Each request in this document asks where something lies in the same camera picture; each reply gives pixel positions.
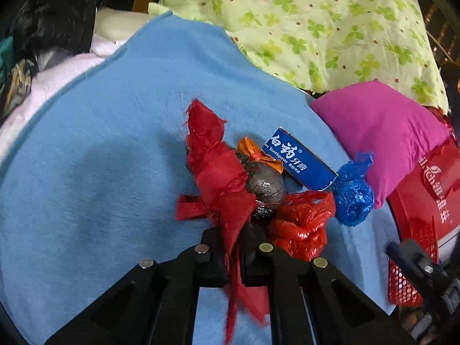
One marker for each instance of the orange plastic bag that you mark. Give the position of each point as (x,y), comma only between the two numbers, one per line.
(249,148)

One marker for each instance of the teal garment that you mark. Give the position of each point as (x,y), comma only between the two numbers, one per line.
(6,58)

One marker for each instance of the white pink bed sheet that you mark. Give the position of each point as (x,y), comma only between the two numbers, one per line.
(112,29)

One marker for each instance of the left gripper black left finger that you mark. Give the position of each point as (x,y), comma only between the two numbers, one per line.
(176,299)

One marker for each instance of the red plastic bag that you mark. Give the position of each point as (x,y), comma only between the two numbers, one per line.
(299,226)

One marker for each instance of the blue toothpaste box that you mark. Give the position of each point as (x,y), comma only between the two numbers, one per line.
(299,161)

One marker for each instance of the red printed shopping bag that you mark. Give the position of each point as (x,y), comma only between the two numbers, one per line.
(426,203)

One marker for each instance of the green clover pattern quilt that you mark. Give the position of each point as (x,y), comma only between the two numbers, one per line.
(323,45)

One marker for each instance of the blue plastic bag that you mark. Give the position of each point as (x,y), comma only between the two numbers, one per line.
(353,196)

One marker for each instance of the magenta pillow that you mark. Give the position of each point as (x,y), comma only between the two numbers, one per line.
(372,117)

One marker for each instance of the black puffer jacket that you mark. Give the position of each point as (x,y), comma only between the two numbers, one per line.
(46,24)

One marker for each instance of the red mesh basket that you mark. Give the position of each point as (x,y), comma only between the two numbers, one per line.
(409,269)

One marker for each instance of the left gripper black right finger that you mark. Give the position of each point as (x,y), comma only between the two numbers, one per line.
(264,265)

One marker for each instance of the light blue blanket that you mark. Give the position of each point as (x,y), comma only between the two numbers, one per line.
(90,186)

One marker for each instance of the grey knotted plastic bag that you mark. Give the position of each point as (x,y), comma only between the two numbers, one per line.
(267,184)

